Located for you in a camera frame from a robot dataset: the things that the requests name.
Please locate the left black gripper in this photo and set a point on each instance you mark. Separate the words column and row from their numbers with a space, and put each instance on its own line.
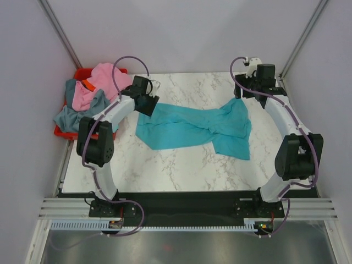
column 153, row 102

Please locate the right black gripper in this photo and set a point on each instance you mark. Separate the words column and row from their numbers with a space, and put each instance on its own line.
column 242, row 80

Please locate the teal t shirt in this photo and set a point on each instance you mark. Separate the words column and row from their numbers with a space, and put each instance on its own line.
column 228, row 128

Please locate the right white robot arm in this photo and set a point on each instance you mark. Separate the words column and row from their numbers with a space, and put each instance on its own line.
column 298, row 158

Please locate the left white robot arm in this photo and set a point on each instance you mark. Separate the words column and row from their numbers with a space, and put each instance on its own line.
column 95, row 143

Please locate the pink t shirt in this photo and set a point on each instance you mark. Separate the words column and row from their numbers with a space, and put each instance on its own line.
column 104, row 77

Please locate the grey t shirt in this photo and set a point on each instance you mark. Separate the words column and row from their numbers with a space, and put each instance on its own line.
column 68, row 118

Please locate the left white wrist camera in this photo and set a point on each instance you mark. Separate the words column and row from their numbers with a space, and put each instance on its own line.
column 152, row 87

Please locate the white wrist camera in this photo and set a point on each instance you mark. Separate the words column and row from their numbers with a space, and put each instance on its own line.
column 152, row 87
column 251, row 64

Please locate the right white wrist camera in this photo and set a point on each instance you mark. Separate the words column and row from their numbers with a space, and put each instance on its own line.
column 251, row 64

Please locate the right corner frame post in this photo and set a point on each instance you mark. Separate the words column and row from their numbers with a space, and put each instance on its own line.
column 315, row 16

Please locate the corner frame post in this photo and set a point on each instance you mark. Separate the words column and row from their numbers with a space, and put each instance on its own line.
column 315, row 16
column 50, row 14

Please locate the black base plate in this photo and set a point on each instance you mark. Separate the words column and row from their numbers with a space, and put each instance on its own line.
column 186, row 207

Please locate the white slotted cable duct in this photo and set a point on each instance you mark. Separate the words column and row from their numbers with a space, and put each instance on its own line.
column 123, row 225

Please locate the left corner frame post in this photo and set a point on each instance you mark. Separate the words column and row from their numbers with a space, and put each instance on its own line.
column 50, row 14

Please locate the aluminium extrusion rail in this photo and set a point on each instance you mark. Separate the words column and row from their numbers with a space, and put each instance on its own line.
column 320, row 209

